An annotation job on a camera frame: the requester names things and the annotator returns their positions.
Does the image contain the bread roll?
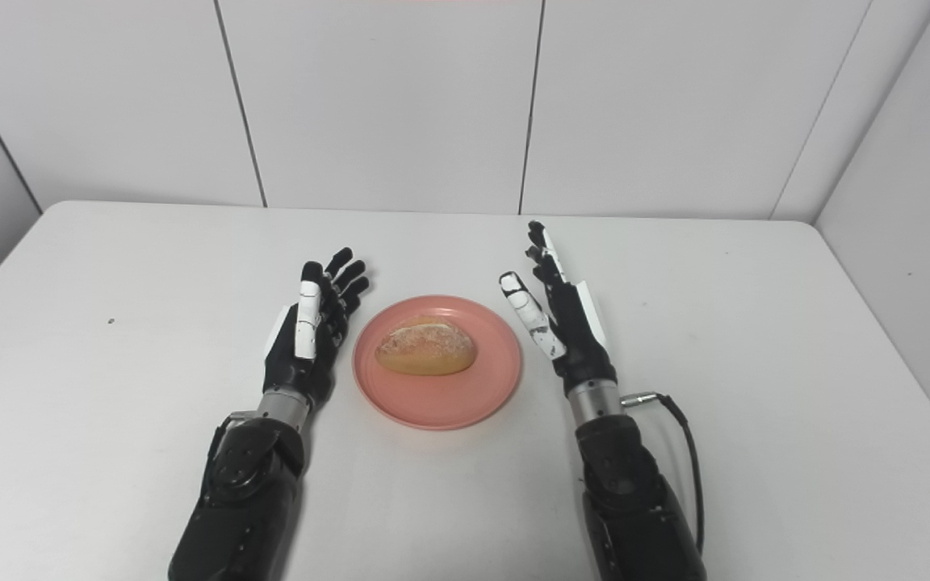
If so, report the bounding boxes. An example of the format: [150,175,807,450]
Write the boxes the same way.
[375,316,477,377]

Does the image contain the pink plate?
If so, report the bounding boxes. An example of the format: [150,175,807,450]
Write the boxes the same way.
[351,295,523,431]

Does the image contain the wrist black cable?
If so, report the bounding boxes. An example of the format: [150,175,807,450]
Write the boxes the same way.
[620,391,706,558]
[205,409,261,461]

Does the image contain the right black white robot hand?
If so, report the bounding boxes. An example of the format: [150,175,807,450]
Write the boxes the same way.
[499,220,619,397]

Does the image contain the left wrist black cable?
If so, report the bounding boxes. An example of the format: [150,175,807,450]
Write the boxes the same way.
[205,409,261,461]

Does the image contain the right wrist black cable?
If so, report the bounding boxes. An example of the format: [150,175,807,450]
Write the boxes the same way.
[620,391,706,558]

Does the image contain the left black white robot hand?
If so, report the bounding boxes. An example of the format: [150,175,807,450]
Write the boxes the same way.
[262,247,371,405]

